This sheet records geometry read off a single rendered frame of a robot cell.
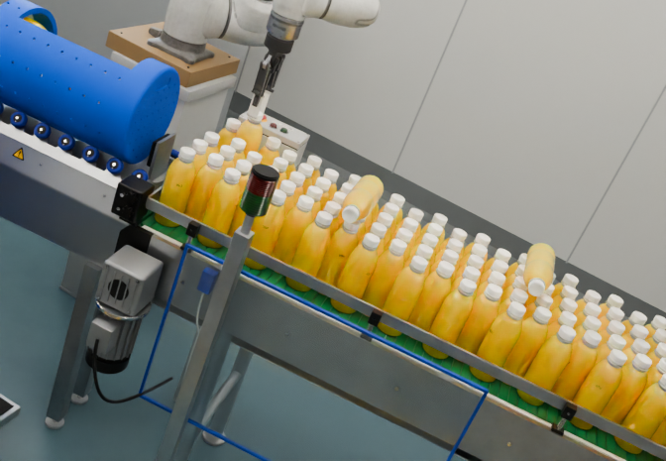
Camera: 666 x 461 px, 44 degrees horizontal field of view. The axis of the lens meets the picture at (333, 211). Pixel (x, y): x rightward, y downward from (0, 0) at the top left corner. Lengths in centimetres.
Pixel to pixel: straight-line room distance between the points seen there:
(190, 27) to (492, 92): 235
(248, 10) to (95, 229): 95
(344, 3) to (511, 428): 114
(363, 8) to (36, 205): 105
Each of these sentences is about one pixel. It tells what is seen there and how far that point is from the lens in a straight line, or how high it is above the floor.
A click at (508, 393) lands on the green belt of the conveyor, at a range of 213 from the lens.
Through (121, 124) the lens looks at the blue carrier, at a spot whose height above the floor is 110.
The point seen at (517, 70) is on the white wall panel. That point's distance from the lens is 475.
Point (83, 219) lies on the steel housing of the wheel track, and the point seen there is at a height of 78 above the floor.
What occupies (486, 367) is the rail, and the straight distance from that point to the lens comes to 204.
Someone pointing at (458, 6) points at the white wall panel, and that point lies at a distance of 478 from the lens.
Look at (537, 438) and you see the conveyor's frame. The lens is 210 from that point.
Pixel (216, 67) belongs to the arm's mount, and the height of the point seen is 105.
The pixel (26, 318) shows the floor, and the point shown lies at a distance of 324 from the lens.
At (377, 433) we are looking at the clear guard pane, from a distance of 212.
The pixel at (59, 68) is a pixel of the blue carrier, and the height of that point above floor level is 116.
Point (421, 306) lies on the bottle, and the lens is 208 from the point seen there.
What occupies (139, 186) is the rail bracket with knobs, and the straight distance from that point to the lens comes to 212.
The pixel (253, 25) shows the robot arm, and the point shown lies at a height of 123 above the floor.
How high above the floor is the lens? 200
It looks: 26 degrees down
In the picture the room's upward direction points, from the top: 22 degrees clockwise
